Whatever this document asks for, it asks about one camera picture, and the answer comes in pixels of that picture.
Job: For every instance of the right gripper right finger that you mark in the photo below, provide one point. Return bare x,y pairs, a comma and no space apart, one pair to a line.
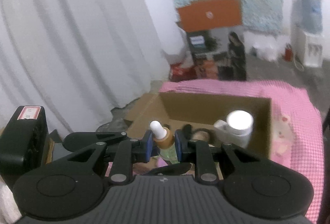
198,153

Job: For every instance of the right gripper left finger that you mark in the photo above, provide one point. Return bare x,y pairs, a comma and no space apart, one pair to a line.
129,152

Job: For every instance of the gold lidded dark jar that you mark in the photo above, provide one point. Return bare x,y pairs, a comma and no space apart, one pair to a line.
203,135

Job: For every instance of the green dropper bottle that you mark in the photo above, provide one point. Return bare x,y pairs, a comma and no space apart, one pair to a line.
164,140

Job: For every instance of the white lidded plastic bottle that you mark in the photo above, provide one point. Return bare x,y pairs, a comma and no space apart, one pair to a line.
239,127

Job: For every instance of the short black cylinder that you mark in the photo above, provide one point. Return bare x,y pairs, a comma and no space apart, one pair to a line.
187,131

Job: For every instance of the brown cardboard box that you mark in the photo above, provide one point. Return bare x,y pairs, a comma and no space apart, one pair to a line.
176,110

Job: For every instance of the red snack package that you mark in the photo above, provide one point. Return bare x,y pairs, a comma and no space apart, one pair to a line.
177,73

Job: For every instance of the orange Philips product box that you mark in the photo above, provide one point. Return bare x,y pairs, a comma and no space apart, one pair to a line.
214,33

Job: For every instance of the white plastic bag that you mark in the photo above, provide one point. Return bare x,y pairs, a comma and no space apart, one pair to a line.
265,51

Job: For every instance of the white curtain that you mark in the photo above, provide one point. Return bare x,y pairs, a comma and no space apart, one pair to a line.
80,59

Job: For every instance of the red thermos bottle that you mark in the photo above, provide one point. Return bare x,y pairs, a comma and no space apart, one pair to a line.
288,56

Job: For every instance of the white water dispenser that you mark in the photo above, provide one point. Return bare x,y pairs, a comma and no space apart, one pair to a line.
308,47

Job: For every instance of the blue water jug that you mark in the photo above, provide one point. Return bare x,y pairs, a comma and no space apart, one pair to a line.
311,16

